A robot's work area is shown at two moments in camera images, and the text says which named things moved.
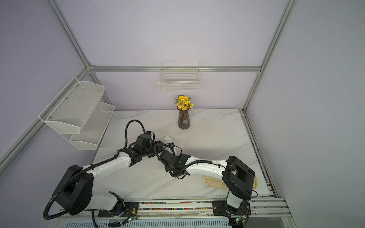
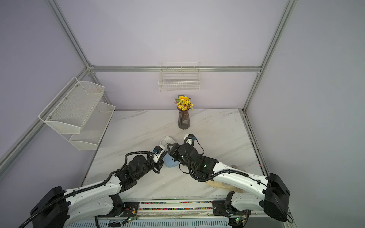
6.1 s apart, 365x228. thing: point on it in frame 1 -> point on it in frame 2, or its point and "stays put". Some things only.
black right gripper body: (171, 168) -> (177, 154)
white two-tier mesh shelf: (78, 107) stays put
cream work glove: (215, 182) stays put
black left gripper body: (151, 150) -> (150, 164)
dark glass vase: (184, 121) stays put
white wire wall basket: (179, 76) stays put
